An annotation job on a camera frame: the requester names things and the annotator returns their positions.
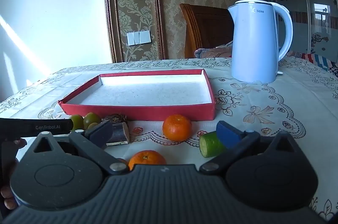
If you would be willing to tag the red shallow cardboard box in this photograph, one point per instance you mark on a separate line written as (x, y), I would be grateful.
(148, 92)

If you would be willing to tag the brown wall panel frame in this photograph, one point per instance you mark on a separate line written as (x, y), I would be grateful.
(108, 2)

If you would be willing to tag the white wall light switch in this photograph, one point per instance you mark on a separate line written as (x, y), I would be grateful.
(138, 38)

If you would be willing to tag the green tomato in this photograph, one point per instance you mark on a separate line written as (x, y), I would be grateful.
(91, 118)
(76, 122)

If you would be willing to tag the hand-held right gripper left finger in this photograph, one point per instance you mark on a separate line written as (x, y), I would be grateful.
(101, 133)

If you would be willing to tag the green cucumber piece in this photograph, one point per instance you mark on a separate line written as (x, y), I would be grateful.
(211, 144)

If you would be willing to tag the striped cloth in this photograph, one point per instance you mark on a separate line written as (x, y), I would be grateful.
(317, 60)

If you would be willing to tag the dark hairy root piece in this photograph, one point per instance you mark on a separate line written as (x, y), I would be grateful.
(116, 118)

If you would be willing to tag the orange mandarin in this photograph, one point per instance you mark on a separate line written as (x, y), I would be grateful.
(177, 127)
(146, 159)

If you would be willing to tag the person's left hand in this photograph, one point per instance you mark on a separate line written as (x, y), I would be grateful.
(8, 199)

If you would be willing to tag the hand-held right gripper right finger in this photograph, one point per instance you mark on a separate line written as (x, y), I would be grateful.
(227, 135)

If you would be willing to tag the small brown longan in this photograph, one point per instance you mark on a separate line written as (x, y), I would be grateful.
(92, 125)

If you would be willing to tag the white electric kettle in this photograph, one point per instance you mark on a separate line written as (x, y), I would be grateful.
(253, 49)

